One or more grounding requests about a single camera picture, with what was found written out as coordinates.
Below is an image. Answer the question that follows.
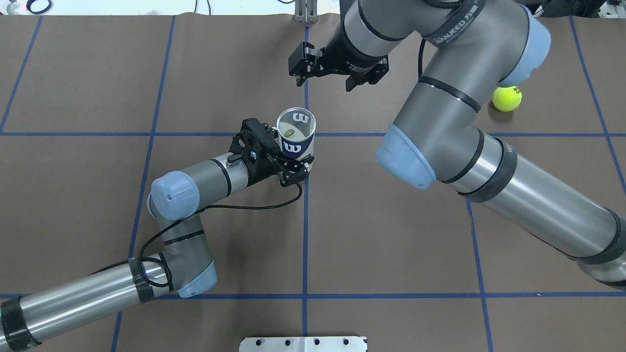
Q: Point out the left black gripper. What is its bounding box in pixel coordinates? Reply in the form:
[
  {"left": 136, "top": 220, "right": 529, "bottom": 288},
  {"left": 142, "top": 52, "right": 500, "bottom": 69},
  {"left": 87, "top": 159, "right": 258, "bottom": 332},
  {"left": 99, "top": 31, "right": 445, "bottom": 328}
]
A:
[{"left": 228, "top": 118, "right": 314, "bottom": 187}]

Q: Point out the clear tennis ball can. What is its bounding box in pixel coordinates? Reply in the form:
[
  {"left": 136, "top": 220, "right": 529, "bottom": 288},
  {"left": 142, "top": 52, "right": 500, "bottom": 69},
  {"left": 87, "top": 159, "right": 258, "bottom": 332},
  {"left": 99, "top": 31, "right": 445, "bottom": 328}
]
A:
[{"left": 276, "top": 107, "right": 316, "bottom": 159}]

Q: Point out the brown paper table cover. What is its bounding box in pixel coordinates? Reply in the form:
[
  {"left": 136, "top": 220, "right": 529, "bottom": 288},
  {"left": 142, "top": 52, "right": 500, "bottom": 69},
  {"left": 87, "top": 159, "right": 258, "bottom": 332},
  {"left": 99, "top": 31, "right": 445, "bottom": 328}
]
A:
[{"left": 1, "top": 13, "right": 625, "bottom": 352}]

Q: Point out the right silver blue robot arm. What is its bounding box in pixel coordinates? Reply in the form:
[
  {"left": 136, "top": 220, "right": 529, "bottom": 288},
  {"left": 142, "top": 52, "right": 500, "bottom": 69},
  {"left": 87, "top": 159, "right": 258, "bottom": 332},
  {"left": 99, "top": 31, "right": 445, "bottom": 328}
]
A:
[{"left": 288, "top": 0, "right": 625, "bottom": 290}]

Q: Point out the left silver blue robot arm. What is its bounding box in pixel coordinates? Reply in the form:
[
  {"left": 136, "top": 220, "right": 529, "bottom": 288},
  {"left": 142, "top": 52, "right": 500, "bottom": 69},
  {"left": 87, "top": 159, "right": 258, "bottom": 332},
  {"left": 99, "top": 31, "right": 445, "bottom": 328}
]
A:
[{"left": 1, "top": 122, "right": 313, "bottom": 352}]

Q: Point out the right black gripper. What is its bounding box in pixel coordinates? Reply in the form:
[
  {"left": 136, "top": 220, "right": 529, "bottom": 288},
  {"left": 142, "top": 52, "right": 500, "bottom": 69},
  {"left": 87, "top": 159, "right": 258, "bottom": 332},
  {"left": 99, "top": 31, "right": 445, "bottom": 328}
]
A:
[{"left": 288, "top": 29, "right": 390, "bottom": 92}]

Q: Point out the white camera mast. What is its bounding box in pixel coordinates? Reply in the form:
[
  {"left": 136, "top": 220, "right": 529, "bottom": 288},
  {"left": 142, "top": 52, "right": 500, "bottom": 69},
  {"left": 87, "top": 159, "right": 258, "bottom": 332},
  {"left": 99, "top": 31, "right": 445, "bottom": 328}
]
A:
[{"left": 239, "top": 336, "right": 369, "bottom": 352}]

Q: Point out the aluminium frame post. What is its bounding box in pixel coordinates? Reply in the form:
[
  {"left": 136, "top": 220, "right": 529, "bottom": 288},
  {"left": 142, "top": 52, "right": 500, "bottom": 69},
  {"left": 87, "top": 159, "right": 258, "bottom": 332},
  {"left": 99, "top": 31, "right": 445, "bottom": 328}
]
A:
[{"left": 294, "top": 0, "right": 319, "bottom": 24}]

